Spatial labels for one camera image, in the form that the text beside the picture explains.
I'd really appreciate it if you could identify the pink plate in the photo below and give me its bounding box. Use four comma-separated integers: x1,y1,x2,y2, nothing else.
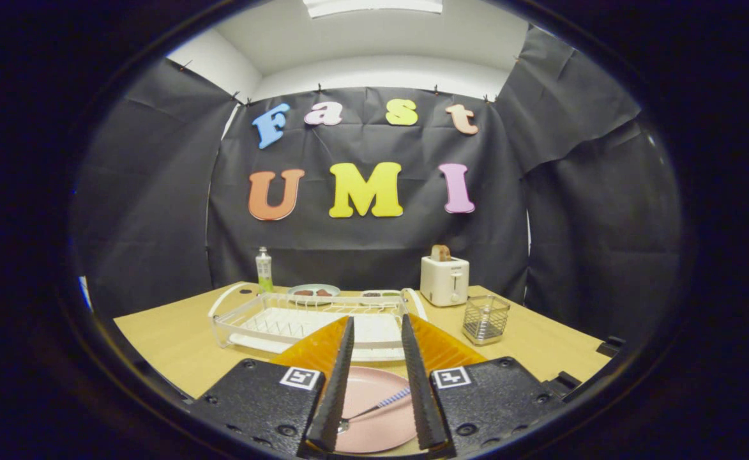
335,365,420,454

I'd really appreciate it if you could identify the metal wire basket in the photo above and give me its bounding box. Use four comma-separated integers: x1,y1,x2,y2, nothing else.
462,295,511,346

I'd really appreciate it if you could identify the black backdrop cloth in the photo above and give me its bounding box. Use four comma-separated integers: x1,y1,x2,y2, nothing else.
71,26,685,346

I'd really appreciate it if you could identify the white dish rack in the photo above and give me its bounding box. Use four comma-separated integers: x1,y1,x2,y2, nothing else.
208,282,427,363

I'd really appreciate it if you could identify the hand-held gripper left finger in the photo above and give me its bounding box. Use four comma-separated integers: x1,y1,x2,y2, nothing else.
186,315,356,457

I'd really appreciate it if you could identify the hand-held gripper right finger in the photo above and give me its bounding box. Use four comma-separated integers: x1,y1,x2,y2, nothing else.
401,312,568,458

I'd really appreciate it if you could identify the green and white bottle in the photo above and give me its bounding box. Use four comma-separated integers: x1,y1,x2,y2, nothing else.
255,247,274,293

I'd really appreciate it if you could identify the ceiling light panel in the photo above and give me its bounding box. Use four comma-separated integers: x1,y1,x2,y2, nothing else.
303,0,444,19

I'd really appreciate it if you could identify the metal spoon patterned handle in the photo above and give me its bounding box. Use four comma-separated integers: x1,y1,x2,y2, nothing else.
338,387,412,435

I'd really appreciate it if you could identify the light blue plate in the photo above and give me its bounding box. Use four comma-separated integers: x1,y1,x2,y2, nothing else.
287,284,341,302

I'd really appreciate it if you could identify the white toaster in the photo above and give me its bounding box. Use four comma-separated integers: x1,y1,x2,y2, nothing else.
420,256,470,307

